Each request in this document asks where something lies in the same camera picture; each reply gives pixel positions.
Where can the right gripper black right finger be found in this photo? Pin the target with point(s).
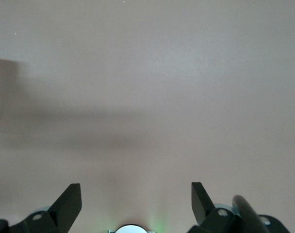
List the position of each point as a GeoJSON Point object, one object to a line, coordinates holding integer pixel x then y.
{"type": "Point", "coordinates": [203, 211]}

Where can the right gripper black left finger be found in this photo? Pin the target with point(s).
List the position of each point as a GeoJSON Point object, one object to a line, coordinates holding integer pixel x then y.
{"type": "Point", "coordinates": [62, 213]}

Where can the brown table cover mat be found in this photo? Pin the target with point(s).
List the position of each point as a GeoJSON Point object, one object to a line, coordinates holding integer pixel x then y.
{"type": "Point", "coordinates": [147, 72]}

